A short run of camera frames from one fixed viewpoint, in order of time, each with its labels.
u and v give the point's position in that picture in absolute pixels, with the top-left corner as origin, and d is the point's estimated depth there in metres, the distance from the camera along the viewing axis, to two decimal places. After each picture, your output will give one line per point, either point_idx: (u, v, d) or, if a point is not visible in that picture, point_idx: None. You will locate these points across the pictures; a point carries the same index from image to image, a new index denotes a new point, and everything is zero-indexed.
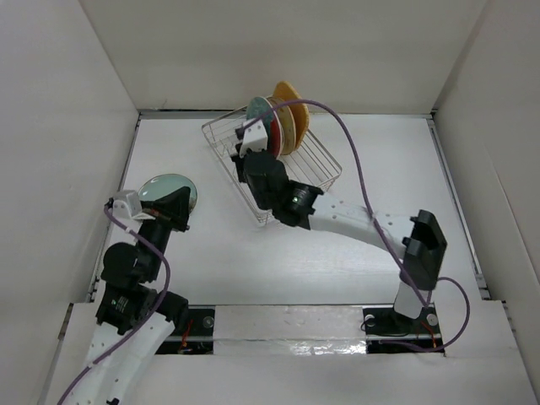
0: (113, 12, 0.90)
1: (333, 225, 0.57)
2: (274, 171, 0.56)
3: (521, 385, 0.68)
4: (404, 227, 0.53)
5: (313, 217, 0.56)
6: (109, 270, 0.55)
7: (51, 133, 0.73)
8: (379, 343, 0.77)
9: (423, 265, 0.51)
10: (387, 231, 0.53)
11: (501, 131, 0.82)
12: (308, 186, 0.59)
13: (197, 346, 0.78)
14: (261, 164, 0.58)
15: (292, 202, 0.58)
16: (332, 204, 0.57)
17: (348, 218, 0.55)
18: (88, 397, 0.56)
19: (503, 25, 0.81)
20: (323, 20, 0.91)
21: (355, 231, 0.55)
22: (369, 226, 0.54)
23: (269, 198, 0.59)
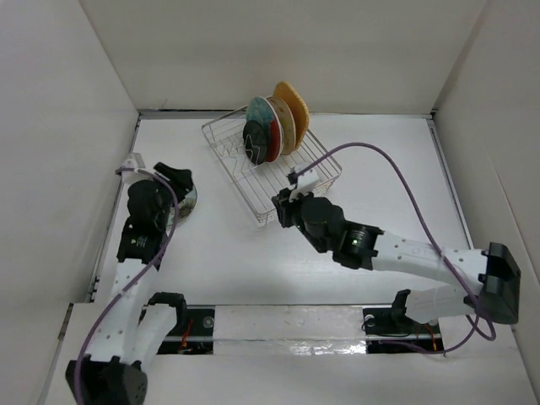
0: (114, 12, 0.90)
1: (398, 266, 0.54)
2: (334, 216, 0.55)
3: (521, 384, 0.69)
4: (476, 262, 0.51)
5: (378, 258, 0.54)
6: (133, 200, 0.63)
7: (51, 132, 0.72)
8: (379, 343, 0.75)
9: (504, 303, 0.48)
10: (461, 269, 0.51)
11: (501, 132, 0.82)
12: (365, 226, 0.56)
13: (197, 346, 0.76)
14: (319, 209, 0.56)
15: (351, 245, 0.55)
16: (395, 243, 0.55)
17: (417, 257, 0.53)
18: (119, 328, 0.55)
19: (502, 28, 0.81)
20: (324, 21, 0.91)
21: (423, 271, 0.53)
22: (440, 265, 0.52)
23: (328, 241, 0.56)
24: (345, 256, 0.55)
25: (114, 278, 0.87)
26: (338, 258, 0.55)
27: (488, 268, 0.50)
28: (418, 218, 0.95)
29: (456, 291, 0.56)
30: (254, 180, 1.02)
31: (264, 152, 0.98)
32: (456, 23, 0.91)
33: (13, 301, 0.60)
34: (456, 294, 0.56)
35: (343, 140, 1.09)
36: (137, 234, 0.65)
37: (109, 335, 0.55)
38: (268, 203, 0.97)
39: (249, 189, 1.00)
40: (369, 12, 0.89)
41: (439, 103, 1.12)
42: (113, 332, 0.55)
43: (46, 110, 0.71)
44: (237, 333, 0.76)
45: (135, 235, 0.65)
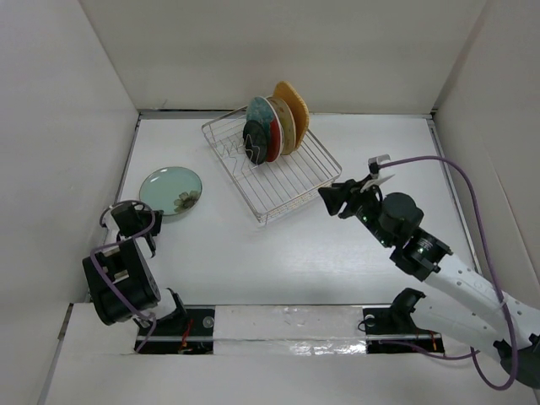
0: (115, 12, 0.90)
1: (452, 289, 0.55)
2: (415, 218, 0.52)
3: (520, 385, 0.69)
4: (532, 323, 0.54)
5: (437, 275, 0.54)
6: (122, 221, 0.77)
7: (51, 132, 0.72)
8: (379, 343, 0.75)
9: None
10: (515, 321, 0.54)
11: (501, 132, 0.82)
12: (433, 237, 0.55)
13: (197, 346, 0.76)
14: (401, 205, 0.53)
15: (415, 251, 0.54)
16: (459, 269, 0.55)
17: (476, 292, 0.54)
18: None
19: (503, 27, 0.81)
20: (324, 20, 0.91)
21: (477, 305, 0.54)
22: (498, 310, 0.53)
23: (395, 239, 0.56)
24: (405, 258, 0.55)
25: None
26: (397, 258, 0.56)
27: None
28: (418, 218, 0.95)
29: (486, 329, 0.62)
30: (254, 180, 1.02)
31: (264, 152, 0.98)
32: (456, 23, 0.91)
33: (14, 301, 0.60)
34: (484, 331, 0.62)
35: (344, 141, 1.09)
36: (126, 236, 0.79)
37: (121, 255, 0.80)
38: (268, 203, 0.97)
39: (249, 189, 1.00)
40: (369, 12, 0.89)
41: (439, 103, 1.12)
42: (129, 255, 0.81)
43: (46, 109, 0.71)
44: (237, 333, 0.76)
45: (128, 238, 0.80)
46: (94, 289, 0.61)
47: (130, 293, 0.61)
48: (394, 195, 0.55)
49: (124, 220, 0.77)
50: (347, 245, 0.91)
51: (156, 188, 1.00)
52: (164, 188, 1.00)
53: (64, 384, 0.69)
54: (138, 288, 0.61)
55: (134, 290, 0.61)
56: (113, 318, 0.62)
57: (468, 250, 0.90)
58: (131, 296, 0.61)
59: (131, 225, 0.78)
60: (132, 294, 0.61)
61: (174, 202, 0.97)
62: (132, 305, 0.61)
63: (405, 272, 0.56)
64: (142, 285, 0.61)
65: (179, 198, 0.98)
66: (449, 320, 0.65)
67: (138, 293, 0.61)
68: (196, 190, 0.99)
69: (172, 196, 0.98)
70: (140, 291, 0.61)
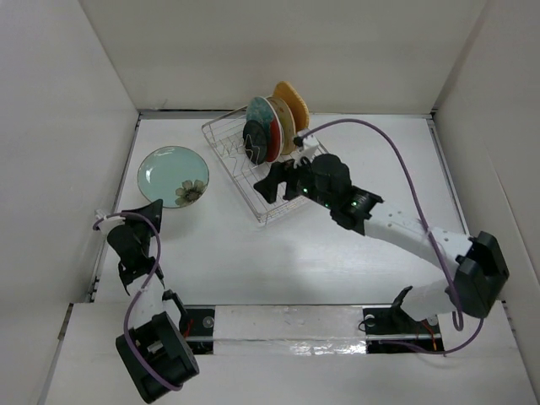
0: (116, 13, 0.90)
1: (387, 234, 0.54)
2: (341, 172, 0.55)
3: (521, 385, 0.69)
4: (461, 246, 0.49)
5: (369, 221, 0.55)
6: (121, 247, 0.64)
7: (51, 132, 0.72)
8: (379, 343, 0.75)
9: (476, 287, 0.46)
10: (442, 248, 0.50)
11: (502, 132, 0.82)
12: (368, 193, 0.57)
13: (197, 346, 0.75)
14: (327, 162, 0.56)
15: (350, 206, 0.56)
16: (390, 212, 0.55)
17: (405, 229, 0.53)
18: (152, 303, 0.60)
19: (503, 27, 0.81)
20: (324, 20, 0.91)
21: (408, 242, 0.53)
22: (423, 240, 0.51)
23: (329, 197, 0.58)
24: (342, 215, 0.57)
25: (113, 278, 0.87)
26: (337, 216, 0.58)
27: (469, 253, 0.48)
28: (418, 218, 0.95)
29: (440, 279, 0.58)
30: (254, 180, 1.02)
31: (264, 152, 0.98)
32: (456, 24, 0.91)
33: (15, 300, 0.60)
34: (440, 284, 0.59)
35: (344, 140, 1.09)
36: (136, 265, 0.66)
37: (143, 310, 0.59)
38: (268, 203, 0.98)
39: (248, 187, 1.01)
40: (369, 12, 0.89)
41: (439, 103, 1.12)
42: (146, 307, 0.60)
43: (46, 110, 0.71)
44: (237, 333, 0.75)
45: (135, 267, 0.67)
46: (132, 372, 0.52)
47: (166, 368, 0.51)
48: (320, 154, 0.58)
49: (121, 245, 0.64)
50: (347, 245, 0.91)
51: (156, 174, 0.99)
52: (163, 174, 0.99)
53: (64, 385, 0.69)
54: (175, 361, 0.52)
55: (173, 364, 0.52)
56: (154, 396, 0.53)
57: None
58: (170, 372, 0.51)
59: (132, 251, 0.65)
60: (170, 371, 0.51)
61: (176, 190, 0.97)
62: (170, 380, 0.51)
63: (346, 228, 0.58)
64: (180, 357, 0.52)
65: (182, 188, 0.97)
66: (421, 296, 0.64)
67: (177, 367, 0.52)
68: (202, 180, 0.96)
69: (175, 188, 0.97)
70: (178, 364, 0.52)
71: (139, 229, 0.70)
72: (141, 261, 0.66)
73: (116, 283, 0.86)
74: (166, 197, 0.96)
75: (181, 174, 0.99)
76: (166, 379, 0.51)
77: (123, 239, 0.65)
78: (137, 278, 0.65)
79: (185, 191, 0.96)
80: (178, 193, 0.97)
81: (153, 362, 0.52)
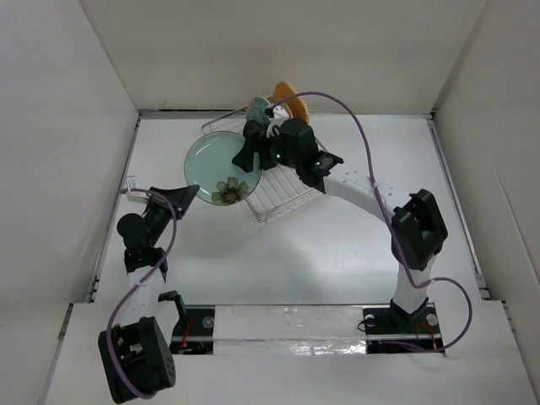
0: (116, 13, 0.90)
1: (342, 190, 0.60)
2: (303, 132, 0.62)
3: (521, 385, 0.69)
4: (402, 200, 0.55)
5: (327, 178, 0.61)
6: (128, 234, 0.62)
7: (51, 132, 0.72)
8: (379, 343, 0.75)
9: (411, 235, 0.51)
10: (385, 200, 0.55)
11: (501, 132, 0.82)
12: (332, 156, 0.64)
13: (197, 346, 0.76)
14: (294, 125, 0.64)
15: (313, 165, 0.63)
16: (346, 172, 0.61)
17: (356, 185, 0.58)
18: (143, 301, 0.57)
19: (503, 27, 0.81)
20: (323, 20, 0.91)
21: (359, 197, 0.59)
22: (369, 194, 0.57)
23: (294, 158, 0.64)
24: (306, 173, 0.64)
25: (113, 278, 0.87)
26: (303, 175, 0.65)
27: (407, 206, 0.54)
28: None
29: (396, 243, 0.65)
30: None
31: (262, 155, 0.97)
32: (456, 23, 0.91)
33: (14, 300, 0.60)
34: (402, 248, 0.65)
35: (345, 141, 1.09)
36: (142, 252, 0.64)
37: (133, 309, 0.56)
38: (268, 203, 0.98)
39: None
40: (369, 12, 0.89)
41: (439, 103, 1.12)
42: (137, 305, 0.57)
43: (46, 110, 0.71)
44: (237, 333, 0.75)
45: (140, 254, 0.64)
46: (106, 369, 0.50)
47: (141, 375, 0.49)
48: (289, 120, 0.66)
49: (130, 234, 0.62)
50: (347, 245, 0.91)
51: (203, 157, 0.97)
52: (209, 163, 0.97)
53: (63, 385, 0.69)
54: (150, 369, 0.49)
55: (146, 375, 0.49)
56: (124, 396, 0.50)
57: (468, 250, 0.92)
58: (143, 381, 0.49)
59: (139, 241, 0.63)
60: (143, 378, 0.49)
61: (220, 182, 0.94)
62: (143, 387, 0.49)
63: (310, 186, 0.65)
64: (157, 367, 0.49)
65: (226, 183, 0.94)
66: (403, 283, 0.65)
67: (153, 376, 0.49)
68: (248, 190, 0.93)
69: (218, 180, 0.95)
70: (153, 373, 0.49)
71: (159, 214, 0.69)
72: (147, 250, 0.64)
73: (116, 283, 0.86)
74: (206, 187, 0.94)
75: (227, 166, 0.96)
76: (137, 385, 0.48)
77: (136, 229, 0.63)
78: (139, 268, 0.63)
79: (225, 190, 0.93)
80: (219, 187, 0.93)
81: (129, 364, 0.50)
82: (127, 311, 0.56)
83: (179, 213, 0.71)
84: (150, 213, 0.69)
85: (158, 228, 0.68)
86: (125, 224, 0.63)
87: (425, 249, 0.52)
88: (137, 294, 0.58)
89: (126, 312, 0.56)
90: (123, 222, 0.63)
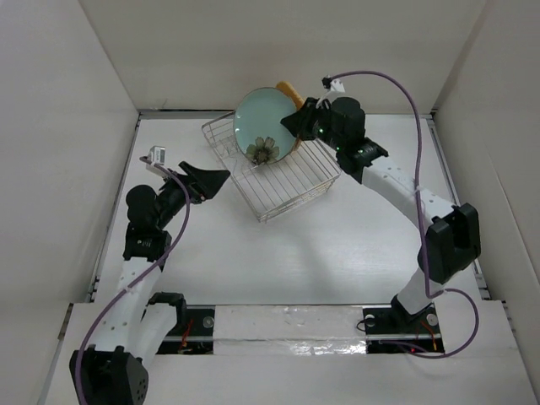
0: (115, 13, 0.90)
1: (381, 184, 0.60)
2: (353, 115, 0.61)
3: (521, 386, 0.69)
4: (442, 208, 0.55)
5: (369, 170, 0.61)
6: (133, 209, 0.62)
7: (51, 132, 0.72)
8: (379, 343, 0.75)
9: (444, 246, 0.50)
10: (424, 206, 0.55)
11: (501, 132, 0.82)
12: (376, 146, 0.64)
13: (197, 346, 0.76)
14: (348, 106, 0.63)
15: (355, 153, 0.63)
16: (389, 167, 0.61)
17: (397, 183, 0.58)
18: (125, 319, 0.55)
19: (502, 27, 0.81)
20: (322, 20, 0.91)
21: (396, 194, 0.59)
22: (410, 196, 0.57)
23: (339, 139, 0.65)
24: (346, 158, 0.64)
25: (113, 278, 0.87)
26: (342, 158, 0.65)
27: (446, 217, 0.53)
28: None
29: None
30: (254, 180, 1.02)
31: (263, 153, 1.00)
32: (456, 23, 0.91)
33: (15, 300, 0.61)
34: None
35: None
36: (143, 234, 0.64)
37: (113, 328, 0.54)
38: (268, 203, 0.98)
39: (248, 186, 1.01)
40: (369, 12, 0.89)
41: (439, 103, 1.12)
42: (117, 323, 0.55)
43: (46, 110, 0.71)
44: (237, 334, 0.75)
45: (141, 235, 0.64)
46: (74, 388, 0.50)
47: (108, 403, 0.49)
48: (342, 99, 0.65)
49: (133, 210, 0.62)
50: (347, 245, 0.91)
51: (252, 114, 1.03)
52: (259, 116, 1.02)
53: (63, 385, 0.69)
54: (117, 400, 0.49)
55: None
56: None
57: None
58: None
59: (143, 222, 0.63)
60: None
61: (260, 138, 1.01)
62: None
63: (347, 172, 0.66)
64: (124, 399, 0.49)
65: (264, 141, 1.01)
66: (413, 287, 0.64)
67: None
68: (278, 156, 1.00)
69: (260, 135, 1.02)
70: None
71: (173, 197, 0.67)
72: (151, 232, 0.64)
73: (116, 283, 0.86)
74: (242, 140, 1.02)
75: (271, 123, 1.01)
76: None
77: (143, 207, 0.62)
78: (136, 258, 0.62)
79: (261, 148, 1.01)
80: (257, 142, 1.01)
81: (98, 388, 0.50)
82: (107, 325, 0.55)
83: (195, 197, 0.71)
84: (166, 191, 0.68)
85: (170, 212, 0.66)
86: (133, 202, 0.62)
87: (450, 263, 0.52)
88: (122, 305, 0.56)
89: (103, 331, 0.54)
90: (133, 198, 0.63)
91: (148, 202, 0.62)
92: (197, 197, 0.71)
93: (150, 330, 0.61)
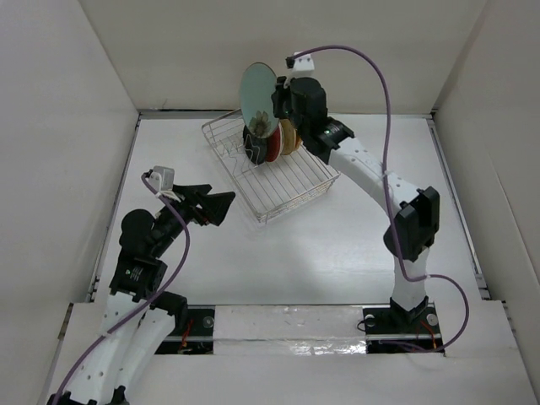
0: (115, 12, 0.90)
1: (349, 168, 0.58)
2: (315, 94, 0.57)
3: (521, 385, 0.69)
4: (410, 192, 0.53)
5: (335, 153, 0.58)
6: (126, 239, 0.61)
7: (52, 132, 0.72)
8: (378, 343, 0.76)
9: (408, 229, 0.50)
10: (391, 191, 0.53)
11: (502, 132, 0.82)
12: (342, 125, 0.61)
13: (197, 346, 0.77)
14: (306, 85, 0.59)
15: (322, 132, 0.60)
16: (357, 150, 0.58)
17: (364, 166, 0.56)
18: (100, 369, 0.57)
19: (503, 27, 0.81)
20: (323, 20, 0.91)
21: (364, 179, 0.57)
22: (378, 180, 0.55)
23: (303, 121, 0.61)
24: (311, 139, 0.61)
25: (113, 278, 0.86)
26: (309, 142, 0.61)
27: (413, 201, 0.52)
28: None
29: None
30: (254, 179, 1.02)
31: (264, 152, 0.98)
32: (456, 23, 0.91)
33: (14, 300, 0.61)
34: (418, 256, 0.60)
35: None
36: (133, 263, 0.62)
37: (89, 376, 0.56)
38: (268, 203, 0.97)
39: (247, 186, 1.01)
40: (369, 11, 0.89)
41: (439, 103, 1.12)
42: (94, 371, 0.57)
43: (46, 110, 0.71)
44: (237, 334, 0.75)
45: (131, 265, 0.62)
46: None
47: None
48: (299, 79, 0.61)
49: (126, 241, 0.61)
50: (347, 245, 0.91)
51: (254, 83, 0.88)
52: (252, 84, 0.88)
53: None
54: None
55: None
56: None
57: (468, 250, 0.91)
58: None
59: (135, 251, 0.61)
60: None
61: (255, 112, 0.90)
62: None
63: (315, 155, 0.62)
64: None
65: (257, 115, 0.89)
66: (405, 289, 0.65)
67: None
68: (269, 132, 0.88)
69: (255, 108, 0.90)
70: None
71: (170, 224, 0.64)
72: (143, 262, 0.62)
73: None
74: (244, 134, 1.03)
75: (259, 97, 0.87)
76: None
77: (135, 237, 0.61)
78: (121, 292, 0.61)
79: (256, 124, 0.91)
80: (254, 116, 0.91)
81: None
82: (85, 370, 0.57)
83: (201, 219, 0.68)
84: (164, 217, 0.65)
85: (167, 240, 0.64)
86: (127, 233, 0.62)
87: (415, 243, 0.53)
88: (101, 349, 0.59)
89: (80, 377, 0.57)
90: (126, 226, 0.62)
91: (142, 234, 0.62)
92: (199, 221, 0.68)
93: (141, 351, 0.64)
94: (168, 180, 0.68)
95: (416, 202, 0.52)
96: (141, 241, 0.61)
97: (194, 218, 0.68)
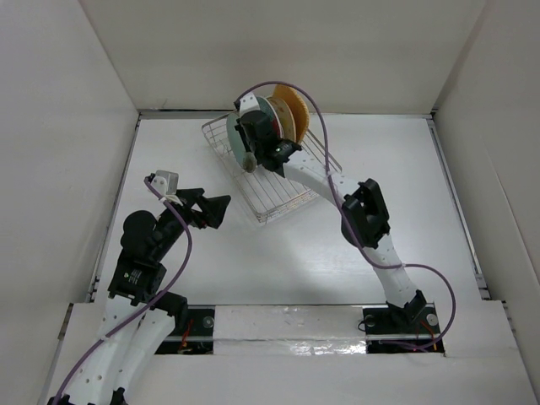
0: (116, 13, 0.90)
1: (300, 175, 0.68)
2: (260, 121, 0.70)
3: (521, 385, 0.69)
4: (352, 185, 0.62)
5: (286, 164, 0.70)
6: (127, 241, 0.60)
7: (52, 132, 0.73)
8: (379, 343, 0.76)
9: (357, 218, 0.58)
10: (337, 187, 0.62)
11: (501, 132, 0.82)
12: (291, 143, 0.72)
13: (197, 346, 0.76)
14: (252, 115, 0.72)
15: (275, 151, 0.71)
16: (304, 159, 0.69)
17: (311, 172, 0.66)
18: (99, 372, 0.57)
19: (503, 26, 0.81)
20: (323, 20, 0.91)
21: (313, 181, 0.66)
22: (324, 181, 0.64)
23: (256, 144, 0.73)
24: (268, 158, 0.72)
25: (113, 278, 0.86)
26: (267, 159, 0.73)
27: (356, 192, 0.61)
28: (418, 218, 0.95)
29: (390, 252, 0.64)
30: (254, 180, 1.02)
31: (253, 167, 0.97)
32: (456, 22, 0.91)
33: (14, 299, 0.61)
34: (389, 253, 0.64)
35: (342, 142, 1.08)
36: (132, 267, 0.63)
37: (88, 380, 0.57)
38: (268, 203, 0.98)
39: (247, 186, 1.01)
40: (369, 11, 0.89)
41: (439, 103, 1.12)
42: (92, 375, 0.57)
43: (46, 110, 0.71)
44: (237, 334, 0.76)
45: (128, 268, 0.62)
46: None
47: None
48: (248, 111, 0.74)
49: (126, 244, 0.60)
50: (347, 245, 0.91)
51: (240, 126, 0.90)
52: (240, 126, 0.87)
53: None
54: None
55: None
56: None
57: (468, 250, 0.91)
58: None
59: (137, 254, 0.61)
60: None
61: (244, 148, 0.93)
62: None
63: (272, 170, 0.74)
64: None
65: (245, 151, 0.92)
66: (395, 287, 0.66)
67: None
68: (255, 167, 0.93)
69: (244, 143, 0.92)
70: None
71: (170, 227, 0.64)
72: (143, 265, 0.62)
73: None
74: None
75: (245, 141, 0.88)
76: None
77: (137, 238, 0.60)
78: (120, 295, 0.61)
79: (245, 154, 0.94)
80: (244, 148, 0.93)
81: None
82: (83, 374, 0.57)
83: (199, 224, 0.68)
84: (165, 218, 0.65)
85: (168, 241, 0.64)
86: (128, 236, 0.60)
87: (368, 230, 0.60)
88: (99, 353, 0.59)
89: (78, 380, 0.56)
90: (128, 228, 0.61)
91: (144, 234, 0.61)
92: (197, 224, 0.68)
93: (140, 351, 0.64)
94: (171, 186, 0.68)
95: (359, 193, 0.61)
96: (142, 245, 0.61)
97: (192, 220, 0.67)
